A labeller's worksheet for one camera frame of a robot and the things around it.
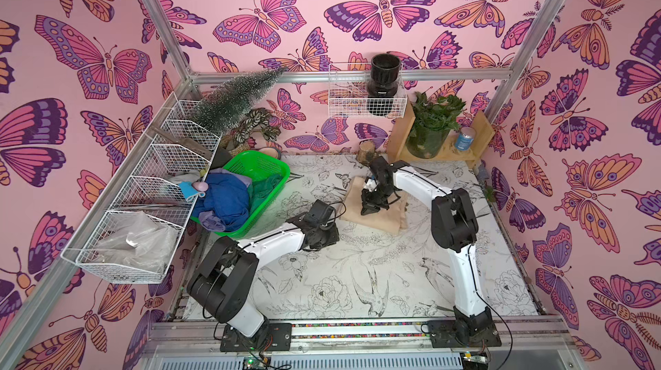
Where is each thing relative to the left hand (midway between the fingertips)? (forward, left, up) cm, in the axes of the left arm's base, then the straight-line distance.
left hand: (341, 235), depth 90 cm
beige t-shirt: (+6, -19, -1) cm, 20 cm away
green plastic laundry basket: (+34, +37, 0) cm, 50 cm away
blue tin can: (+40, -52, +8) cm, 67 cm away
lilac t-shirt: (+3, +45, +6) cm, 46 cm away
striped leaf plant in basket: (+39, +33, +19) cm, 55 cm away
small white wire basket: (+45, -2, +27) cm, 53 cm away
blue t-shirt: (+11, +41, +7) cm, 43 cm away
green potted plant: (+36, -34, +23) cm, 54 cm away
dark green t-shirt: (+19, +32, +2) cm, 37 cm away
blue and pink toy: (-1, +40, +28) cm, 48 cm away
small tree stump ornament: (+39, -11, +2) cm, 41 cm away
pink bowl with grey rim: (+44, +33, -3) cm, 55 cm away
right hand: (+9, -6, 0) cm, 11 cm away
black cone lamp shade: (+32, +49, +6) cm, 59 cm away
